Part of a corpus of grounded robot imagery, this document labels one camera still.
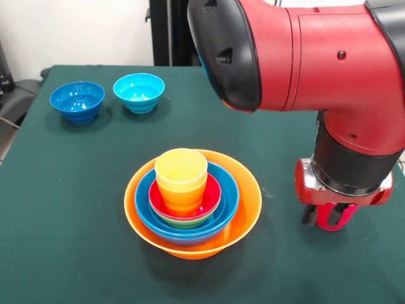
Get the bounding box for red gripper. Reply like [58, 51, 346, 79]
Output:
[294, 157, 394, 227]

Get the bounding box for red plastic cup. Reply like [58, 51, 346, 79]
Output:
[315, 204, 360, 232]

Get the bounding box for small red bowl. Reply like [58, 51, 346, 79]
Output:
[148, 172, 223, 221]

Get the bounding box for large blue bowl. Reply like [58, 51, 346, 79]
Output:
[134, 161, 240, 240]
[141, 221, 234, 248]

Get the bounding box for small green bowl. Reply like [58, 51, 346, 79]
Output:
[150, 202, 221, 229]

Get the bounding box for yellow plastic cup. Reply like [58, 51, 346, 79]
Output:
[154, 148, 209, 193]

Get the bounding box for large orange bowl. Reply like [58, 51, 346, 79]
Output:
[123, 148, 263, 260]

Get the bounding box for dark green table cloth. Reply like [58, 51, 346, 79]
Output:
[0, 65, 405, 304]

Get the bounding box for small light blue bowl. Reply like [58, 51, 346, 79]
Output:
[113, 73, 166, 115]

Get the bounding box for small dark blue bowl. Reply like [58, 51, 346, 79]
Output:
[49, 80, 106, 124]

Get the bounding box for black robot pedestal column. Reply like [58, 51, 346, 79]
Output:
[145, 0, 205, 67]

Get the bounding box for grey pedestal foot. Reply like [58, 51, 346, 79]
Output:
[0, 79, 42, 124]

